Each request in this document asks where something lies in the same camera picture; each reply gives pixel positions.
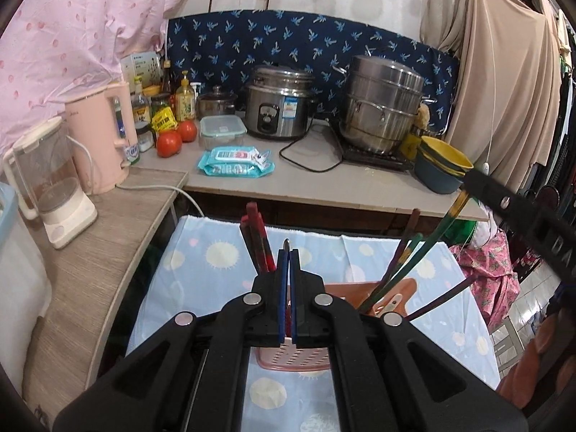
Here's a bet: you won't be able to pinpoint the black induction cooker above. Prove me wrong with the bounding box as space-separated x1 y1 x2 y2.
328 117 417 172

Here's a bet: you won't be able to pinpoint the light blue printed tablecloth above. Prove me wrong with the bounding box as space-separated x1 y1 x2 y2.
126 215 502 432

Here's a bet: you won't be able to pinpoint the pink electric kettle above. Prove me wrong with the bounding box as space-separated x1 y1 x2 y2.
64 82 141 195

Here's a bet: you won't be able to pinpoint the red tomato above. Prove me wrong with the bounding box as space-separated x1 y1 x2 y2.
156 130 183 158
176 120 198 143

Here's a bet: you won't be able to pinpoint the stainless steel rice cooker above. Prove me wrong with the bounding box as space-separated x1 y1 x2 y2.
245 66 318 141

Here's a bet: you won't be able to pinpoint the yellow bowl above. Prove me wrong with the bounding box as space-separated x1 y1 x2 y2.
418 136 475 176

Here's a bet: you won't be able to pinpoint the blue bowl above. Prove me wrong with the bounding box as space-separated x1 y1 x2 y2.
413 150 466 195

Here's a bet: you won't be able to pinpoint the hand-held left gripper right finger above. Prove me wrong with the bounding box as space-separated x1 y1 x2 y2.
290 250 527 432

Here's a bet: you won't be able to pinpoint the yellow liquid bottle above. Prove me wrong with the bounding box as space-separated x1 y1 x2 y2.
175 71 199 122

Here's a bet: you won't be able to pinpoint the clear labelled bottle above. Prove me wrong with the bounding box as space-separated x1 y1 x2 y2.
130 77 151 124

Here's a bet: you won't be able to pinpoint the dark hanging clothes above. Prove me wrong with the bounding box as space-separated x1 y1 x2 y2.
522 31 576 244

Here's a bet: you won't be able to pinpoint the dark blue printed cloth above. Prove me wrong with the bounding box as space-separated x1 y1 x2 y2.
164 9 462 140

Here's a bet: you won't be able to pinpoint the green lid jar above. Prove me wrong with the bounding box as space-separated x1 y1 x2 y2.
150 94 172 118

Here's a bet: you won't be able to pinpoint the white power cable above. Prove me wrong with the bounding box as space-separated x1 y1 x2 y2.
114 184 204 217

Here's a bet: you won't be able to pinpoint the green bag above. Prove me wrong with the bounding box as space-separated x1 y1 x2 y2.
443 218 478 246

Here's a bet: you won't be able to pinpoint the blue wet wipes pack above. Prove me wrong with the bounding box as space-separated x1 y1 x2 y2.
198 146 276 177

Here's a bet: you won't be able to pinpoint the white carton box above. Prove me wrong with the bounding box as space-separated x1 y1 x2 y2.
121 53 162 88

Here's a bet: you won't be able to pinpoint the wooden counter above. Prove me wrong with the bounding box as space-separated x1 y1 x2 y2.
18 117 491 415

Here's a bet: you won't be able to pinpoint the reddish brown chair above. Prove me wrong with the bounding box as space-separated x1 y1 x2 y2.
495 306 576 410

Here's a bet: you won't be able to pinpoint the pink perforated utensil basket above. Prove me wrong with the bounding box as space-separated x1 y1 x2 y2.
254 279 417 374

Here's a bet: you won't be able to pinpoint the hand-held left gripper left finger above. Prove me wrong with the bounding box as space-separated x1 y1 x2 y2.
53 251 288 432

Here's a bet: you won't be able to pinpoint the stainless steel steamer pot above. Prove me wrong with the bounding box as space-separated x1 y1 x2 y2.
333 55 437 156

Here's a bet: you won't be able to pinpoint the pink floral cloth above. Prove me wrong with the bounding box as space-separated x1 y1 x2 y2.
450 229 523 329

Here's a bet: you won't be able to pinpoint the black power cable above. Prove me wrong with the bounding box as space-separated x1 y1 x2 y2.
280 121 345 174

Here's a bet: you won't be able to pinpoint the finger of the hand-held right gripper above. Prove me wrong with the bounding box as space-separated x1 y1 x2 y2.
463 168 576 280

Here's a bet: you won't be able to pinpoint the clear food container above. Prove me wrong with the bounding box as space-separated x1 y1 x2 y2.
199 115 247 149

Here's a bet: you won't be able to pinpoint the white cord with switch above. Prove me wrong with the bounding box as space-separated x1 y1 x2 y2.
468 0 500 176

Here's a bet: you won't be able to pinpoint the small lidded steel pot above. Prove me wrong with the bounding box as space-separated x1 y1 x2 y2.
197 85 238 120

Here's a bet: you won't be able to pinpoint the beige hanging cloth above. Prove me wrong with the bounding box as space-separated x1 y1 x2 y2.
420 0 568 199

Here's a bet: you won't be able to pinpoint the green chopstick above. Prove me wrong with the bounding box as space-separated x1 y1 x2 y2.
375 233 426 300
360 186 471 313

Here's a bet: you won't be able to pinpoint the pink dotted curtain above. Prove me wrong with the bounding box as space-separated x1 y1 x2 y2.
0 0 212 154

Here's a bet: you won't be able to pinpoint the bright red chopstick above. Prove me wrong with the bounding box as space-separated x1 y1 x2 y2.
240 215 277 274

